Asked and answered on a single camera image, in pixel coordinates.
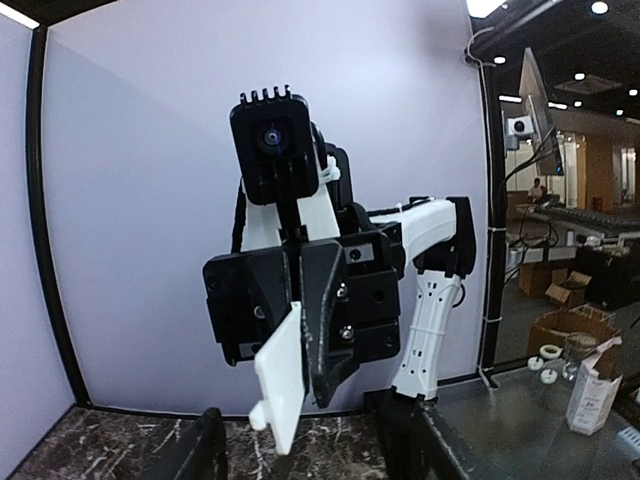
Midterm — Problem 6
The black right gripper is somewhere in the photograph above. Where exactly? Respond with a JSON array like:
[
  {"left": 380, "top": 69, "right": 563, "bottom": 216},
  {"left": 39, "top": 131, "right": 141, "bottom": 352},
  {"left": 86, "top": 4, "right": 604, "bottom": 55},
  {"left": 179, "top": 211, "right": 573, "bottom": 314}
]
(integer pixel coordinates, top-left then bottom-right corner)
[{"left": 202, "top": 232, "right": 403, "bottom": 409}]

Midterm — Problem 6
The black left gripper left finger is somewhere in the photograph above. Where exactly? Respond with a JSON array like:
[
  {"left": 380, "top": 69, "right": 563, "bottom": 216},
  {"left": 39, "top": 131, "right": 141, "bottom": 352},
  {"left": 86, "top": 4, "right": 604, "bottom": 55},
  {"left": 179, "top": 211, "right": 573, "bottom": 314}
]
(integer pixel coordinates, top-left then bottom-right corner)
[{"left": 149, "top": 408, "right": 228, "bottom": 480}]

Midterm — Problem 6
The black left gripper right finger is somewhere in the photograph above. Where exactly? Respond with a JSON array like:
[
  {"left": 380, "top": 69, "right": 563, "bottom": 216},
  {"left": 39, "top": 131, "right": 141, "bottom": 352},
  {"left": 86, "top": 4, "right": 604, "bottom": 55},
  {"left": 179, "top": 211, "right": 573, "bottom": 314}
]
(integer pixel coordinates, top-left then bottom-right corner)
[{"left": 363, "top": 387, "right": 470, "bottom": 479}]

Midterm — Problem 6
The white battery cover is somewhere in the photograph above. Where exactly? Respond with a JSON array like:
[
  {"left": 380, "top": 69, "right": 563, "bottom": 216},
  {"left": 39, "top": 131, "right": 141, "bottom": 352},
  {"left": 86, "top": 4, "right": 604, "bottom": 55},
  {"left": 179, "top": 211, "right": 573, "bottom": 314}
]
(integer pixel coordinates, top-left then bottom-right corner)
[{"left": 249, "top": 301, "right": 306, "bottom": 456}]

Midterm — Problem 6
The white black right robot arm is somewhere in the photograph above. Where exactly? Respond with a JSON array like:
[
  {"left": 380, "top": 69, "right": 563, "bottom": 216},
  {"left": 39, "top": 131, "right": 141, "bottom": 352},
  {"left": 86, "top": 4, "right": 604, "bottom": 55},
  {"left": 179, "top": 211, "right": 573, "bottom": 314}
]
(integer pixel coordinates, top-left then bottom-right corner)
[{"left": 203, "top": 144, "right": 476, "bottom": 413}]

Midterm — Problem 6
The cardboard box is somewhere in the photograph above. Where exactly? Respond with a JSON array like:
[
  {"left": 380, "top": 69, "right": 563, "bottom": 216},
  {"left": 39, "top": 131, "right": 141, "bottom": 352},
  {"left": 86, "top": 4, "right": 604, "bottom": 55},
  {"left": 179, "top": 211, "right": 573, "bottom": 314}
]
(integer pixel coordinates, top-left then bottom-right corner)
[{"left": 527, "top": 304, "right": 624, "bottom": 376}]

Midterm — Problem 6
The white carton bottle box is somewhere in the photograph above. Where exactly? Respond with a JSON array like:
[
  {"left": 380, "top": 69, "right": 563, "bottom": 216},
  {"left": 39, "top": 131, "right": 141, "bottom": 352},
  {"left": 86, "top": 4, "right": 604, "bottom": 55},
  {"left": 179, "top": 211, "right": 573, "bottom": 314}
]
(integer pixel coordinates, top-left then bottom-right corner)
[{"left": 565, "top": 336, "right": 623, "bottom": 436}]

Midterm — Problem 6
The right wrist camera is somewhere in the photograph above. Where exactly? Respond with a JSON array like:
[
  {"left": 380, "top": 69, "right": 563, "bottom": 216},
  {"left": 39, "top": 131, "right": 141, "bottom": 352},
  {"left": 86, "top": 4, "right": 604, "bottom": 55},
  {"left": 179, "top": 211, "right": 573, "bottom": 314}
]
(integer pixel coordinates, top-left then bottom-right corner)
[{"left": 230, "top": 86, "right": 319, "bottom": 206}]

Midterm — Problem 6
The black right corner frame post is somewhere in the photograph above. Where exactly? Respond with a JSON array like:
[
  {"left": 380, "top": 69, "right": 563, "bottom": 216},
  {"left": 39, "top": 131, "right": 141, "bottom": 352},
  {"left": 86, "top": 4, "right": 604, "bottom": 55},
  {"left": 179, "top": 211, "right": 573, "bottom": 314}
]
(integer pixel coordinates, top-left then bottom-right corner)
[{"left": 477, "top": 63, "right": 506, "bottom": 389}]

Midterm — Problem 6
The black corner frame post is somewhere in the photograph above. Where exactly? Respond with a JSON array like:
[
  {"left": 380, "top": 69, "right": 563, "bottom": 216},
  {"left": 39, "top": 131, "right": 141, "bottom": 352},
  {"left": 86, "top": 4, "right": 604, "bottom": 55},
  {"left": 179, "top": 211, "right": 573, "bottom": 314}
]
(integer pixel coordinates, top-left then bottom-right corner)
[
  {"left": 24, "top": 24, "right": 96, "bottom": 409},
  {"left": 477, "top": 63, "right": 506, "bottom": 389}
]

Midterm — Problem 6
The grey webcam on mount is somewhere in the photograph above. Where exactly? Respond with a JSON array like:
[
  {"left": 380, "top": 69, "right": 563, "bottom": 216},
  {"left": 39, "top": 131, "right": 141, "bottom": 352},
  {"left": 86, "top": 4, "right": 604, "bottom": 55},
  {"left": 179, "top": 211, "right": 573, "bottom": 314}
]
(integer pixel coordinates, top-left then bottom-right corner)
[{"left": 502, "top": 114, "right": 535, "bottom": 151}]

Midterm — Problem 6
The black left corner frame post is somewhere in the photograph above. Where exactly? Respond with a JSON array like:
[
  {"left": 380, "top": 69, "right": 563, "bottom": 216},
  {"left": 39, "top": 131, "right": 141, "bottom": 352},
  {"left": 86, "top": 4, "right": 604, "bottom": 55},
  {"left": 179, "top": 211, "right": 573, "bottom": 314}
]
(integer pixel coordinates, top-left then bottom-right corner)
[{"left": 24, "top": 24, "right": 96, "bottom": 409}]

